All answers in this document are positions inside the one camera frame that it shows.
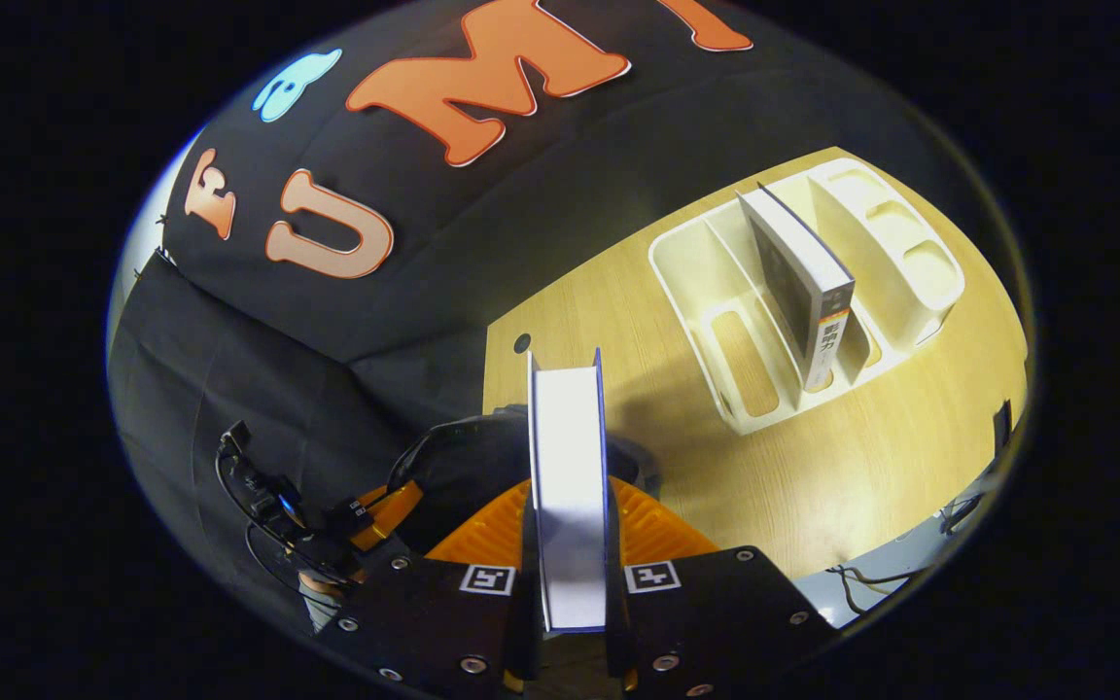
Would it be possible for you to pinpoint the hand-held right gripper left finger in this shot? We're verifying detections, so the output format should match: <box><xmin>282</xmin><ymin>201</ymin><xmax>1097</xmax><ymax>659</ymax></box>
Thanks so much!
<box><xmin>320</xmin><ymin>476</ymin><xmax>537</xmax><ymax>700</ymax></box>

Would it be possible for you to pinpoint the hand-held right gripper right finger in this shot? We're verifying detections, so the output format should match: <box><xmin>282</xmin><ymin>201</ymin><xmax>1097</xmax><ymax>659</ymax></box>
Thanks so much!
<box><xmin>605</xmin><ymin>475</ymin><xmax>845</xmax><ymax>700</ymax></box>

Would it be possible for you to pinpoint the blue cover book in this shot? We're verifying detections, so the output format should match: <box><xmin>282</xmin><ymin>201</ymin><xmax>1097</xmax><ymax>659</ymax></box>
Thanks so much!
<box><xmin>527</xmin><ymin>347</ymin><xmax>612</xmax><ymax>637</ymax></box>

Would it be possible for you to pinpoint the white bookshelf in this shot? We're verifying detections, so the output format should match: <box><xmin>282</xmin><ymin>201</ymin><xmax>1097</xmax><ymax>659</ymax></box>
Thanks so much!
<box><xmin>649</xmin><ymin>157</ymin><xmax>966</xmax><ymax>436</ymax></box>

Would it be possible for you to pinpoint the dark grey cover book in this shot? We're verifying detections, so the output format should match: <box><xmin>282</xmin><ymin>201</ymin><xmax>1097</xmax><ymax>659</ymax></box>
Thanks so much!
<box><xmin>737</xmin><ymin>183</ymin><xmax>857</xmax><ymax>393</ymax></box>

